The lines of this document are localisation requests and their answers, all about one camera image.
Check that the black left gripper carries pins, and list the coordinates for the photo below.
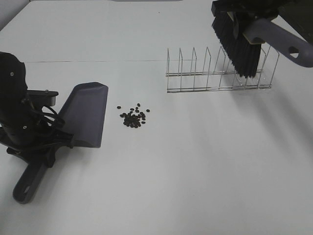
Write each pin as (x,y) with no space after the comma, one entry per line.
(30,128)

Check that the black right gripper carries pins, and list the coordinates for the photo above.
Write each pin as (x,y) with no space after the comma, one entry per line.
(245,10)

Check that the purple brush black bristles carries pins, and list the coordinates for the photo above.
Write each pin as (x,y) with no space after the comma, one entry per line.
(244,50)

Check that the purple plastic dustpan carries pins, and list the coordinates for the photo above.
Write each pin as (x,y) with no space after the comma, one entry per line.
(84,115)

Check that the pile of coffee beans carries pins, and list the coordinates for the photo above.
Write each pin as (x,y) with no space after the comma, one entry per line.
(135,116)

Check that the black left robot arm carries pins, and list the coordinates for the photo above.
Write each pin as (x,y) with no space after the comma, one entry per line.
(12,76)

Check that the metal wire rack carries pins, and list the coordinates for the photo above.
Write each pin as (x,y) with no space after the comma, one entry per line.
(215,72)

